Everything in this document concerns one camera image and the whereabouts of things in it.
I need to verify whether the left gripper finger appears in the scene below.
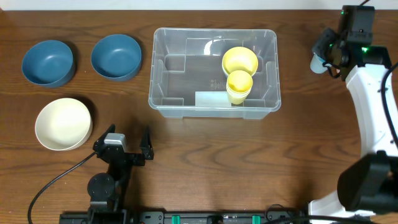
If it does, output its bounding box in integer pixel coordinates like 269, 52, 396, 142
93, 124, 116, 152
139, 127, 154, 160

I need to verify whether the light blue cup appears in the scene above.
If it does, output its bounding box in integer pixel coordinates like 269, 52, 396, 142
310, 54, 327, 74

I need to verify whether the yellow small bowl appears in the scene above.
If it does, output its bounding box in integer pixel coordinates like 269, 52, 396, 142
221, 47, 259, 76

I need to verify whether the yellow cup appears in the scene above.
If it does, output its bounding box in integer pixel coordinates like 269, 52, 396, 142
226, 70, 253, 105

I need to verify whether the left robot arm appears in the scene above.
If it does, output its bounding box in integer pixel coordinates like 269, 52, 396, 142
87, 124, 154, 212

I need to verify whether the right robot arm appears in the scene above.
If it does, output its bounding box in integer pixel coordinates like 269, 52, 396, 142
308, 28, 397, 222

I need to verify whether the cream large bowl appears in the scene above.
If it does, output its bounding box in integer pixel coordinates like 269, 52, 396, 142
35, 98, 93, 151

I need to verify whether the clear plastic storage bin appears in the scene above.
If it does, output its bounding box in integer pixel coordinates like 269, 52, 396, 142
149, 27, 282, 119

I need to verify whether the dark blue bowl near bin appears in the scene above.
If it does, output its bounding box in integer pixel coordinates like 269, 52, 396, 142
91, 34, 142, 82

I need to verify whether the dark blue bowl far left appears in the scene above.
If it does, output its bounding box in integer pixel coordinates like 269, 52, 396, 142
21, 40, 76, 88

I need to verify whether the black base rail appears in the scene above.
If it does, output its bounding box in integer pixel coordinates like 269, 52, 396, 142
58, 208, 303, 224

